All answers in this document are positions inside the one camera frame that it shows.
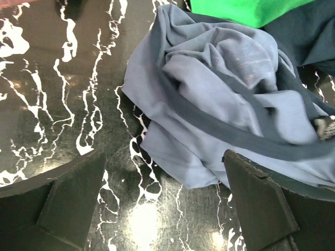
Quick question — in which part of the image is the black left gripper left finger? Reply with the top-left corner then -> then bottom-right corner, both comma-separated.
1,153 -> 106,250

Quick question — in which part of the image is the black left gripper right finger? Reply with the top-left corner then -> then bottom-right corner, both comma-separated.
222,150 -> 334,250

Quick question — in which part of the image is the grey-blue tank top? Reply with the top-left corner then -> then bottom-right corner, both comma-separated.
122,4 -> 334,188

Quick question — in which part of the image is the navy maroon-trimmed tank top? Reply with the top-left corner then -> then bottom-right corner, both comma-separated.
263,0 -> 334,76

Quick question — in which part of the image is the green tank top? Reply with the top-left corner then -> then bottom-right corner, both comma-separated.
190,0 -> 312,28

